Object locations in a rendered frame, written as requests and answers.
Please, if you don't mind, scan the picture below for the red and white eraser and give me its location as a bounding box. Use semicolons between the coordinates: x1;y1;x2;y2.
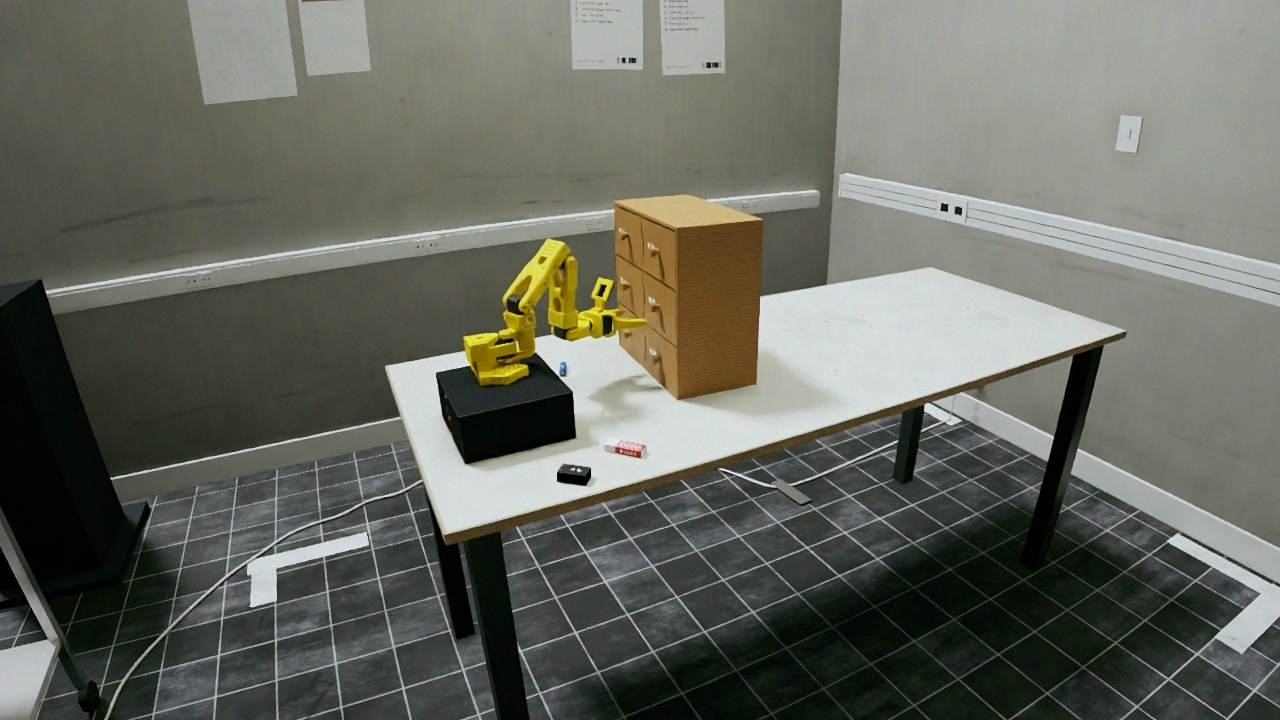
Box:
604;438;646;459

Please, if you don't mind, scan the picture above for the brown wooden chest of drawers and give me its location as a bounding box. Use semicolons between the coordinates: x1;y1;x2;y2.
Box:
614;195;763;400

